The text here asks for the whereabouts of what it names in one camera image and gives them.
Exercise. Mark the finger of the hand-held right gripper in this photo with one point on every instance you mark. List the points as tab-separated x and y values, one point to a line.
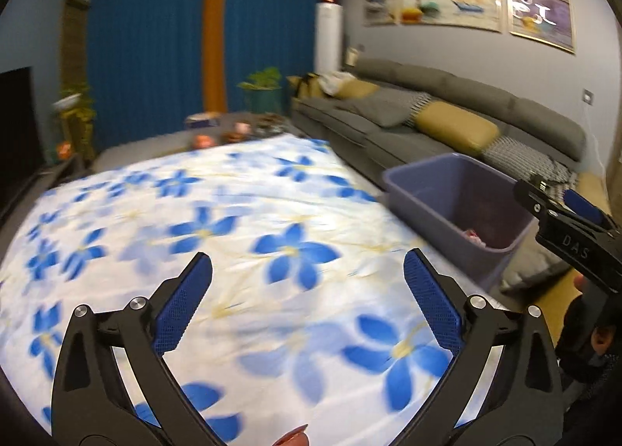
537	198
583	205

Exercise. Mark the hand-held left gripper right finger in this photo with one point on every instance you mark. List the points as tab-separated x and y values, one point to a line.
432	302

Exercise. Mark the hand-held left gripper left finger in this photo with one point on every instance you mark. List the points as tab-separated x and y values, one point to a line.
182	302

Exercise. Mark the grey purple plastic bin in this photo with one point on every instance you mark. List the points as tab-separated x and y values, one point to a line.
422	193

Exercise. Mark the person's right hand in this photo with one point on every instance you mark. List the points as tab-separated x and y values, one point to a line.
598	340

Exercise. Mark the person's left hand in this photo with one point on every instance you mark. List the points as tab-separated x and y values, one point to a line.
291	437

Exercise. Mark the black white patterned cushion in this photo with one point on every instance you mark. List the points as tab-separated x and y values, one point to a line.
422	103
525	159

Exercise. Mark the blue floral tablecloth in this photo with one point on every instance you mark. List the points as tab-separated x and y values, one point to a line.
243	256

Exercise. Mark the large yellow cushion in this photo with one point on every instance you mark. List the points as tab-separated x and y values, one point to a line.
457	128

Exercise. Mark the grey sofa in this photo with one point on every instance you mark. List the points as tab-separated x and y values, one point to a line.
486	91

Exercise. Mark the small orange toy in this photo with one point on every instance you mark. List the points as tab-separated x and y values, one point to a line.
204	141

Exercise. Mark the grey cushion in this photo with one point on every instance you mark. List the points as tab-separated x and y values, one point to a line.
384	108

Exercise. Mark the grey television cabinet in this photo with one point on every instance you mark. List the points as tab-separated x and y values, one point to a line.
53	179

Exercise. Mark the clear box with printed lid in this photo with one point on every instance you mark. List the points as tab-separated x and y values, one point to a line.
201	120

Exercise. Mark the small round toy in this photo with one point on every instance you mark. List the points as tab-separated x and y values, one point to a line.
241	127

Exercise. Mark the purple landscape painting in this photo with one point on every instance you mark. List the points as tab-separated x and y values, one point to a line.
539	4

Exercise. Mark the small yellow cushion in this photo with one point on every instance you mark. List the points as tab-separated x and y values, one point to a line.
357	89

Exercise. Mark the trailing plant on gold stand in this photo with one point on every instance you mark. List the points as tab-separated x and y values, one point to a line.
75	106

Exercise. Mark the potted green plant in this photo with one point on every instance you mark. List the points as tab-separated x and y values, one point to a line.
262	91

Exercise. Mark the white cloth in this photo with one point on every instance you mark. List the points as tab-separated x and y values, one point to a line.
335	82

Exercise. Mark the white jug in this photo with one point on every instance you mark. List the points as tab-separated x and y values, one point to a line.
349	57

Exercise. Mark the black flat television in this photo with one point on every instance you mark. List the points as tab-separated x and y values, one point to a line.
14	135

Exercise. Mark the blue curtain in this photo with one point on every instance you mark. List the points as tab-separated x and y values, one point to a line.
277	28
146	52

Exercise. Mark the white standing air conditioner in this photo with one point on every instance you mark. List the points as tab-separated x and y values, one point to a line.
329	38

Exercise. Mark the orange curtain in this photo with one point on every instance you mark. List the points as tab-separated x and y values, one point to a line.
216	38

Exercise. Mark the brown wooden door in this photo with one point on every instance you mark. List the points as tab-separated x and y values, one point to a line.
75	38

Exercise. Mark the wall socket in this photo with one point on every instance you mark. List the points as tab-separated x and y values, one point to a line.
588	96

